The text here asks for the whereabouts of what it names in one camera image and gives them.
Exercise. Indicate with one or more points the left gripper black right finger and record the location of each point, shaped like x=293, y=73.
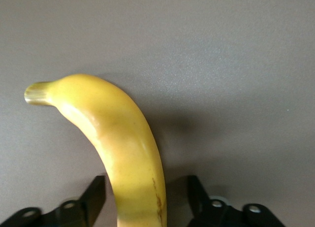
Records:
x=221, y=214

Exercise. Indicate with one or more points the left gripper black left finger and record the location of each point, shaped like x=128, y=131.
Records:
x=73, y=212

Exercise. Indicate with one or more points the yellow banana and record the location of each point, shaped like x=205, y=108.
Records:
x=123, y=138

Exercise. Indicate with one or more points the brown table cover sheet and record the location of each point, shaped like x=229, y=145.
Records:
x=221, y=64

